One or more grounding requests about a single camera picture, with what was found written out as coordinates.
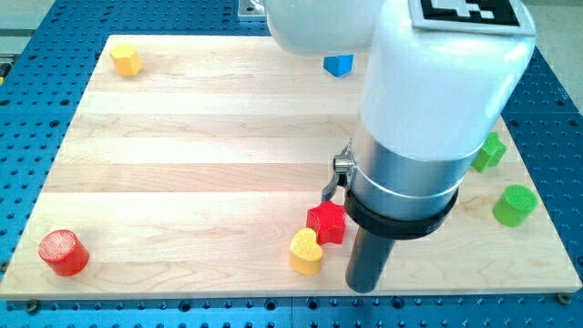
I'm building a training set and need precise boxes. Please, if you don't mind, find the green star block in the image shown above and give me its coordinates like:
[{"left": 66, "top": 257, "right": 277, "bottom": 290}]
[{"left": 472, "top": 132, "right": 506, "bottom": 172}]

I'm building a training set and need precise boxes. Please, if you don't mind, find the blue pentagon block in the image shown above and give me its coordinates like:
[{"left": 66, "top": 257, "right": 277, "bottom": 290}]
[{"left": 322, "top": 55, "right": 353, "bottom": 77}]

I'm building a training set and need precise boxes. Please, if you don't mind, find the metal base plate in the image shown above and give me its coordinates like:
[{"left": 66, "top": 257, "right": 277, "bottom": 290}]
[{"left": 237, "top": 0, "right": 266, "bottom": 22}]

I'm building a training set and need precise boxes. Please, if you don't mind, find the green cylinder block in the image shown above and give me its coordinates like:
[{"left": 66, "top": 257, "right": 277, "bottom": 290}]
[{"left": 492, "top": 184, "right": 538, "bottom": 227}]

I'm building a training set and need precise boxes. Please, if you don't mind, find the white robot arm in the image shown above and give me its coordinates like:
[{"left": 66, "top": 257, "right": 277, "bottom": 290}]
[{"left": 265, "top": 0, "right": 536, "bottom": 240}]

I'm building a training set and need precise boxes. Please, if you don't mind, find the black white fiducial marker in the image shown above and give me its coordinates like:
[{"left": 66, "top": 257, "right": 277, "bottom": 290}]
[{"left": 408, "top": 0, "right": 536, "bottom": 36}]

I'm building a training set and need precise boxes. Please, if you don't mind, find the yellow hexagon block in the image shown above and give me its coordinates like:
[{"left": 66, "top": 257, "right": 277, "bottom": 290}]
[{"left": 109, "top": 44, "right": 142, "bottom": 77}]

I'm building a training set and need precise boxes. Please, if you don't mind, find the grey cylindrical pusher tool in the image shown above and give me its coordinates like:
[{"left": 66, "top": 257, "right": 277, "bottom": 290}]
[{"left": 345, "top": 227, "right": 395, "bottom": 293}]

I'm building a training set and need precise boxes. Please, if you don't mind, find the red cylinder block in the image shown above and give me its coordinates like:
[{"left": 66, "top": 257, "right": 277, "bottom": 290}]
[{"left": 37, "top": 230, "right": 90, "bottom": 276}]

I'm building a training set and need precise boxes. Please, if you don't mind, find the yellow heart block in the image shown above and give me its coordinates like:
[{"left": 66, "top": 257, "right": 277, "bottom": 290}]
[{"left": 289, "top": 228, "right": 323, "bottom": 275}]

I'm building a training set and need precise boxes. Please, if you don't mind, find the wooden board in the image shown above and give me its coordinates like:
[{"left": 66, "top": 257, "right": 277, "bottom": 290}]
[{"left": 0, "top": 34, "right": 583, "bottom": 302}]

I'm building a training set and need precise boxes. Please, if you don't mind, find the red star block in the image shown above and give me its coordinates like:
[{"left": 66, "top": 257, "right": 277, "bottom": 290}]
[{"left": 306, "top": 200, "right": 346, "bottom": 245}]

